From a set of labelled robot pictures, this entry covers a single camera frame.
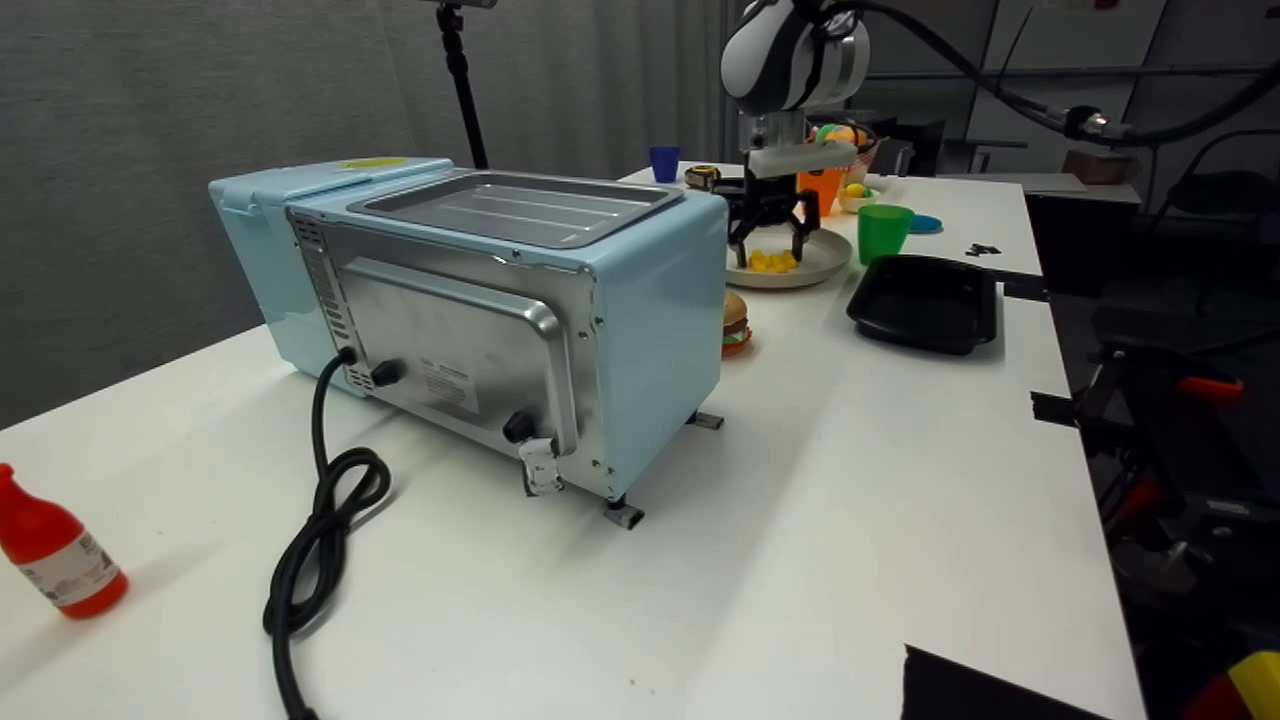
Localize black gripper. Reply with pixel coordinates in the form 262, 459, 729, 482
724, 171, 819, 268

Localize yellow potato chips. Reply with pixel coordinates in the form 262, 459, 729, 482
746, 250, 801, 275

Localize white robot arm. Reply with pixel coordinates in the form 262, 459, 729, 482
720, 0, 873, 265

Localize beige round plate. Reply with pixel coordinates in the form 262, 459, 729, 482
724, 223, 853, 291

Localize orange plastic cup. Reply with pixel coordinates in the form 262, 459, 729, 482
795, 169, 845, 214

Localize green plastic cup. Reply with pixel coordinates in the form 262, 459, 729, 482
854, 204, 910, 265

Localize blue plastic cup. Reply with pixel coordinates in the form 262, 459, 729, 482
646, 143, 678, 183

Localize small yellow green toy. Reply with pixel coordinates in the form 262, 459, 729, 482
685, 162, 720, 192

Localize toy hamburger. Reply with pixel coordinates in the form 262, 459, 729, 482
720, 291, 750, 361

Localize blue round lid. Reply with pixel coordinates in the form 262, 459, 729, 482
909, 214, 944, 234

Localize black square tray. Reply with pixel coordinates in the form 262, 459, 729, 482
847, 255, 998, 357

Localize light blue toaster oven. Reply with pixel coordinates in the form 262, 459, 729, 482
206, 157, 729, 505

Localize yellow and red object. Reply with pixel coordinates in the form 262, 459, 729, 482
1181, 652, 1280, 720

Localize red plastic bottle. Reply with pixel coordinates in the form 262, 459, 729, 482
0, 462, 129, 620

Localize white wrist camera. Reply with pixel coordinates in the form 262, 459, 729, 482
744, 143, 854, 178

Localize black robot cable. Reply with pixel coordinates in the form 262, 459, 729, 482
853, 0, 1280, 153

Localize black camera tripod pole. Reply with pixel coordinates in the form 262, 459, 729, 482
436, 0, 493, 169

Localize black power cord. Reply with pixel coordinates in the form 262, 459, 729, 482
260, 343, 394, 720

